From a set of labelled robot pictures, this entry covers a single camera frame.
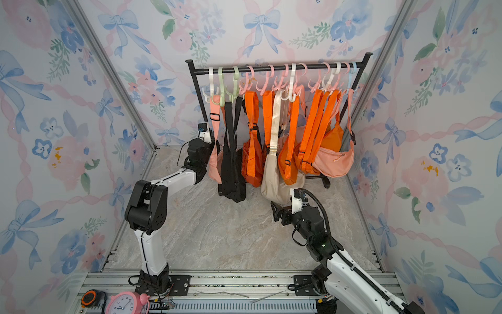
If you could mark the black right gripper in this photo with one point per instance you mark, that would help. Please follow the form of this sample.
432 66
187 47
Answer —
281 210

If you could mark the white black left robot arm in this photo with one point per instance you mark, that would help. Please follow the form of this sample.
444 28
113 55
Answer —
146 213

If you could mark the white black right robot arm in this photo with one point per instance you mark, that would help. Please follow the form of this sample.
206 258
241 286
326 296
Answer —
338 274

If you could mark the beige crossbody bag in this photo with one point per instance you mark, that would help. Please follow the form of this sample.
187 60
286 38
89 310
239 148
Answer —
273 187

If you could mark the black crossbody bag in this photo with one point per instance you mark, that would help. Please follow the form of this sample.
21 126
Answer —
233 184

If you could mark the white hook leftmost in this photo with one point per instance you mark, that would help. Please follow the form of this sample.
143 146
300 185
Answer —
209 91

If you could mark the light blue hook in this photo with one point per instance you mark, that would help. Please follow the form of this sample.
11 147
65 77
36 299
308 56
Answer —
352 70

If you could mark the black clothes rack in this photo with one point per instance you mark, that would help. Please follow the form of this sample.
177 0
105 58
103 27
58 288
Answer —
196 72

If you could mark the pink alarm clock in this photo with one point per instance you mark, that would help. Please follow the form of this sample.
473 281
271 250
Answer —
128 303

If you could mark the orange black tape measure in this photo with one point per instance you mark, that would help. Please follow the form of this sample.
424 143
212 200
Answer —
93 298

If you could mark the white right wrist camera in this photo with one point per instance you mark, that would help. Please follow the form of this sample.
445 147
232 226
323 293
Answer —
297 201

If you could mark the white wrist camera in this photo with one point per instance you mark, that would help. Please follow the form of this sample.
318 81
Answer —
204 133
297 201

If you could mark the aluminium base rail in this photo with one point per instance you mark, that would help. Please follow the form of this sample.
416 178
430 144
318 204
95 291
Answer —
199 291

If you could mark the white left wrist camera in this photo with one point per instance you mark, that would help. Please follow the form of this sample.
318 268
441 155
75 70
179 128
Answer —
204 133

